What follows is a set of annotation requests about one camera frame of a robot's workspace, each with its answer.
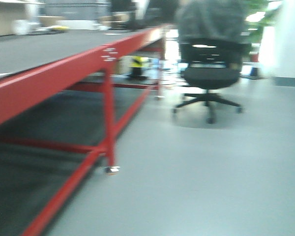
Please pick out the grey jacket on chair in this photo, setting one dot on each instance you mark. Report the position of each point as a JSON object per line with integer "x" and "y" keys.
{"x": 212, "y": 19}

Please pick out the black office chair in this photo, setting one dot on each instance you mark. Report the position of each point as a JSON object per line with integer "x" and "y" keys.
{"x": 211, "y": 64}

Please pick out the red metal table frame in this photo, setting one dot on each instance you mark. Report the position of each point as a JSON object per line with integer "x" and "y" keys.
{"x": 58, "y": 119}

